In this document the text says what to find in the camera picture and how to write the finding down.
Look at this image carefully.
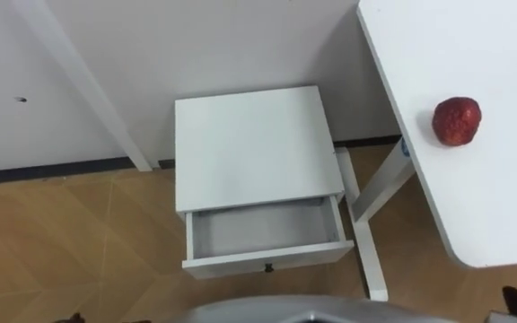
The open white drawer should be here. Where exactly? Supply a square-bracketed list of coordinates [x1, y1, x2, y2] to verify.
[181, 194, 355, 281]

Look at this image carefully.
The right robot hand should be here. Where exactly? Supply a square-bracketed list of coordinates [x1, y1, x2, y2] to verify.
[485, 285, 517, 323]

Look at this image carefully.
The white desk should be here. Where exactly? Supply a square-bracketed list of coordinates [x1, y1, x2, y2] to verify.
[335, 0, 517, 302]

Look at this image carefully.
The robot body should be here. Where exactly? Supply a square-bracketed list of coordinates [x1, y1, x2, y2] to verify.
[171, 294, 460, 323]

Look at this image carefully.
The white bedside cabinet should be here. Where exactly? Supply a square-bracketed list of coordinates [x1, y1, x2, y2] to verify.
[173, 85, 347, 223]

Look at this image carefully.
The red strawberry soft toy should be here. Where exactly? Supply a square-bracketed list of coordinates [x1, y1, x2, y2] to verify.
[431, 96, 483, 148]

